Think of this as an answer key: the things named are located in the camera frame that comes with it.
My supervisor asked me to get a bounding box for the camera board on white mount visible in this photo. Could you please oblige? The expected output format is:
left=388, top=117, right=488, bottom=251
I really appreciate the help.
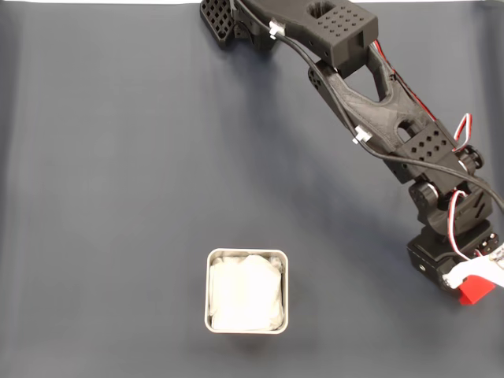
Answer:
left=443, top=244, right=504, bottom=289

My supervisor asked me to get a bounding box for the red cube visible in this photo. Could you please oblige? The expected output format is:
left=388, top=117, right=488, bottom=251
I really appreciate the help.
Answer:
left=458, top=274, right=496, bottom=306

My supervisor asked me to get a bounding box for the white tissue paper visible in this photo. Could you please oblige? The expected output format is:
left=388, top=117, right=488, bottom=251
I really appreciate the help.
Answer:
left=209, top=254, right=285, bottom=332

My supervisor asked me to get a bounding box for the dark table mat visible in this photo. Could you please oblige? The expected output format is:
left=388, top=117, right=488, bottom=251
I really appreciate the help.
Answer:
left=0, top=2, right=504, bottom=378

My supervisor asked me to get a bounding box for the square metal box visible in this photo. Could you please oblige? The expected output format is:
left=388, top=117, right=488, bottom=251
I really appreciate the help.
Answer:
left=204, top=247, right=290, bottom=335

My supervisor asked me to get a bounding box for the black camera cable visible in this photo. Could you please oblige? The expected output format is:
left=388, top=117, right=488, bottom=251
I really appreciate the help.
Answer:
left=269, top=24, right=504, bottom=209

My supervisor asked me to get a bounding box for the white red servo wire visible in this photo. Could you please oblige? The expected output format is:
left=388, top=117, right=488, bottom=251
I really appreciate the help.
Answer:
left=447, top=190, right=473, bottom=261
left=372, top=38, right=474, bottom=153

